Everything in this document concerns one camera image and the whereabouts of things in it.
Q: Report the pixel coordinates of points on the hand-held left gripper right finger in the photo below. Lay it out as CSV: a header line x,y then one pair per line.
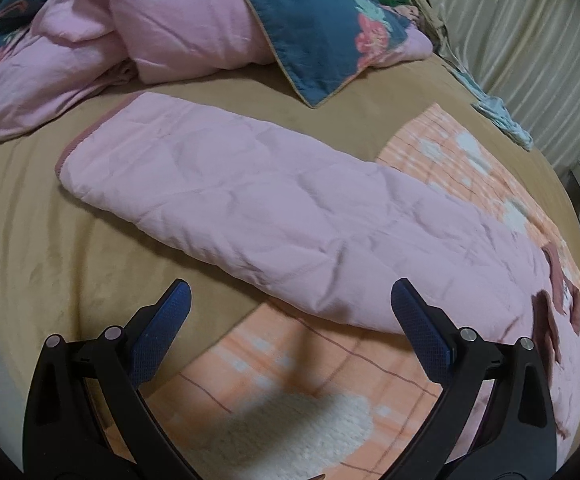
x,y
419,327

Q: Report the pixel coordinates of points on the cream striped curtain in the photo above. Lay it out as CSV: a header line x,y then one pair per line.
x,y
519,25

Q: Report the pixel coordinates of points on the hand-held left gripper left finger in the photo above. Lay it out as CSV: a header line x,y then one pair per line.
x,y
162,325

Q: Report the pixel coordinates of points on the blue floral quilt pink lining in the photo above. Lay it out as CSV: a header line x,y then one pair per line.
x,y
170,20

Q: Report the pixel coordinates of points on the light blue striped cloth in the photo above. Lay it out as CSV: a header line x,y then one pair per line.
x,y
504,120

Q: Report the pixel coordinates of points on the bed with tan sheet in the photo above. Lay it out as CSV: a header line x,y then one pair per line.
x,y
30,220

